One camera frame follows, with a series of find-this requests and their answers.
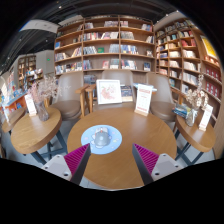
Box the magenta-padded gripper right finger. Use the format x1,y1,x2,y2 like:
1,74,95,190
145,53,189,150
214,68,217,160
131,142,184,186

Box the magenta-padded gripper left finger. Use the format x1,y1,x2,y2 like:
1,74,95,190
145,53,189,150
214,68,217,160
41,143,92,186

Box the grey computer mouse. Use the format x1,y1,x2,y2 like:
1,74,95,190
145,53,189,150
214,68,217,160
92,128,113,150

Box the round light blue mouse pad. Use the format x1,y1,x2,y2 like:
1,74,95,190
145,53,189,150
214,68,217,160
80,124,124,156

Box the round wooden side table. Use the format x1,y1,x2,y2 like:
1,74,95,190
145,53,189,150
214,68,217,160
10,106,69,165
1,106,27,135
173,112,218,167

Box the glass vase with pink flowers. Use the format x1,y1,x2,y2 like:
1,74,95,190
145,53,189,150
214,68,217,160
27,74,63,122

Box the beige chair with wooden arms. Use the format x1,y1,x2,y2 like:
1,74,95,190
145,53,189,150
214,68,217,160
84,68,142,113
144,71,183,124
49,71,88,122

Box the stack of books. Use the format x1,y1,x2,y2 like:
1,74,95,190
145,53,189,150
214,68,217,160
171,102,192,120

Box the white red sign, wooden base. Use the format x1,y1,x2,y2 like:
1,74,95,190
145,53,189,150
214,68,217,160
23,92,39,118
133,83,154,118
198,103,215,132

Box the dark cover book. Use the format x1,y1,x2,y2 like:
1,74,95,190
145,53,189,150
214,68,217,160
119,84,135,103

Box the blue books on armrests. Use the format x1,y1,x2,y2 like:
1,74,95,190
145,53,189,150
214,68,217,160
132,82,158,92

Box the white framed floral picture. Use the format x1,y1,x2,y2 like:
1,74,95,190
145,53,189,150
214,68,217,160
95,78,123,106

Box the small distant wooden bookshelf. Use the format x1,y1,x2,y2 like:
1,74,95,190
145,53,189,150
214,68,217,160
16,54,38,85

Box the curved wooden bookshelf unit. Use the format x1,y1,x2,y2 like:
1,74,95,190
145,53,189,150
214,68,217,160
153,17,223,125

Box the wide wooden bookshelf unit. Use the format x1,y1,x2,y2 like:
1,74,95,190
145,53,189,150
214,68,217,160
52,14,156,85

